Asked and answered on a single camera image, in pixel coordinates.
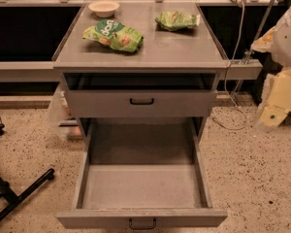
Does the black chair base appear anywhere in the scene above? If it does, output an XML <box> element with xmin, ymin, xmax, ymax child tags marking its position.
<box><xmin>0</xmin><ymin>109</ymin><xmax>55</xmax><ymax>230</ymax></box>

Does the grey metal rail shelf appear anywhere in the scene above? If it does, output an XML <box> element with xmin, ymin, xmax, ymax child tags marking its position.
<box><xmin>0</xmin><ymin>59</ymin><xmax>263</xmax><ymax>83</ymax></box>

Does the grey drawer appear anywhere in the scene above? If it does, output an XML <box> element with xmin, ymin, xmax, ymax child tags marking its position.
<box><xmin>57</xmin><ymin>118</ymin><xmax>227</xmax><ymax>230</ymax></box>
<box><xmin>64</xmin><ymin>73</ymin><xmax>216</xmax><ymax>117</ymax></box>

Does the white ceramic bowl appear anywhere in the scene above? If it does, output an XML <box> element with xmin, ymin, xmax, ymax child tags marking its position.
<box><xmin>88</xmin><ymin>0</ymin><xmax>119</xmax><ymax>18</ymax></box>

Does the large green chip bag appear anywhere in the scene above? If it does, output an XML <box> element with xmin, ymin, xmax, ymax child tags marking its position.
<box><xmin>82</xmin><ymin>19</ymin><xmax>144</xmax><ymax>52</ymax></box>

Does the small green chip bag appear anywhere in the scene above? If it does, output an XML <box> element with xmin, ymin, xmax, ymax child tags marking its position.
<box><xmin>155</xmin><ymin>11</ymin><xmax>200</xmax><ymax>32</ymax></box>

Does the grey metal drawer cabinet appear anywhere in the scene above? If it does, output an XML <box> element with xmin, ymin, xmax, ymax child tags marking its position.
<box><xmin>54</xmin><ymin>2</ymin><xmax>226</xmax><ymax>137</ymax></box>

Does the thin metal rod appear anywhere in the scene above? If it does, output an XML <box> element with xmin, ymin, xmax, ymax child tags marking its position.
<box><xmin>231</xmin><ymin>0</ymin><xmax>275</xmax><ymax>96</ymax></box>

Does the white power cable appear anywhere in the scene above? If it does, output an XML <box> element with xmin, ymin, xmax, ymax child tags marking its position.
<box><xmin>210</xmin><ymin>0</ymin><xmax>249</xmax><ymax>132</ymax></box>

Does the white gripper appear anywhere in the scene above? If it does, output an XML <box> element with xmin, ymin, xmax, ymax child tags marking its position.
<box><xmin>251</xmin><ymin>26</ymin><xmax>291</xmax><ymax>132</ymax></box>

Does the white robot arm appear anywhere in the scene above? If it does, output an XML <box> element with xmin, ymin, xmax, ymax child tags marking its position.
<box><xmin>251</xmin><ymin>6</ymin><xmax>291</xmax><ymax>132</ymax></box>

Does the clear plastic bag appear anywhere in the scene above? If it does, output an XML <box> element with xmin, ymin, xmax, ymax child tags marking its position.
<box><xmin>46</xmin><ymin>83</ymin><xmax>82</xmax><ymax>141</ymax></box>

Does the grey top drawer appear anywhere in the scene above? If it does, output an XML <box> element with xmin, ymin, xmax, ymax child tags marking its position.
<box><xmin>64</xmin><ymin>73</ymin><xmax>216</xmax><ymax>117</ymax></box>

